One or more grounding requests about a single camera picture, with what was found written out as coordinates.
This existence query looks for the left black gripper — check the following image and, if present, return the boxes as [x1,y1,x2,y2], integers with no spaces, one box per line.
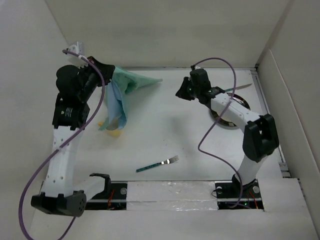
[77,56,116,102]

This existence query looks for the green patterned cloth placemat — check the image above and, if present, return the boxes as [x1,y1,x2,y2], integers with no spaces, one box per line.
[99,67,163,131]

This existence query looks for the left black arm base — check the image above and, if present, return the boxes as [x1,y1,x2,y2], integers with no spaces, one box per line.
[85,181,128,211]

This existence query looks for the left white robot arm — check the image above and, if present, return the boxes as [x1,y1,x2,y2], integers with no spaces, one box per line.
[30,56,116,217]

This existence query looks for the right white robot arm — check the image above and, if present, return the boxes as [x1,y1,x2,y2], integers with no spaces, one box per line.
[175,67,279,197]

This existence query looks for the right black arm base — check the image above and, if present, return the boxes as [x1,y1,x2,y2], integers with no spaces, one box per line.
[211,180,264,210]

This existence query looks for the dark round plate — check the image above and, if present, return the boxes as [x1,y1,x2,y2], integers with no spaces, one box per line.
[210,93,248,130]

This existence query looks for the yellow mug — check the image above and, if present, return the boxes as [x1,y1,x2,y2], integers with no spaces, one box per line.
[102,128,122,138]

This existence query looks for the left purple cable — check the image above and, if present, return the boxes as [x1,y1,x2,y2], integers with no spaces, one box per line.
[18,49,106,240]

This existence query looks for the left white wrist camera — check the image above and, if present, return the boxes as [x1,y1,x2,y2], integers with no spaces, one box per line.
[66,41,84,66]

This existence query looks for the knife with green handle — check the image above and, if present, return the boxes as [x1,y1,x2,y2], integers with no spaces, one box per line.
[224,83,252,92]

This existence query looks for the fork with green handle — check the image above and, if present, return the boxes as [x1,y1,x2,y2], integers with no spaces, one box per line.
[135,155,179,173]

